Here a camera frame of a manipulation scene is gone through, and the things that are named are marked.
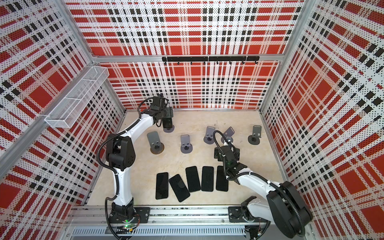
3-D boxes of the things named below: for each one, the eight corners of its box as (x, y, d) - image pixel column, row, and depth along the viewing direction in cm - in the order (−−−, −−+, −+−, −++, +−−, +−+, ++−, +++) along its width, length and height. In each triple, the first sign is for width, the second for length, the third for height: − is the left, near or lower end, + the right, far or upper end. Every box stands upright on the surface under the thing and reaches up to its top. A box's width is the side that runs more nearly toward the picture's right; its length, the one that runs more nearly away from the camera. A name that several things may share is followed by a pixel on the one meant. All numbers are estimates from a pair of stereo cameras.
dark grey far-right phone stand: (249, 144, 102) (253, 137, 95) (246, 133, 109) (249, 125, 102) (260, 144, 102) (264, 137, 95) (256, 133, 109) (260, 125, 102)
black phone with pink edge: (201, 191, 83) (201, 190, 81) (201, 167, 92) (201, 166, 91) (214, 191, 83) (214, 190, 81) (212, 167, 92) (213, 166, 90)
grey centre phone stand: (181, 153, 99) (179, 144, 91) (182, 143, 104) (180, 134, 96) (192, 153, 99) (191, 144, 91) (192, 143, 104) (192, 134, 96)
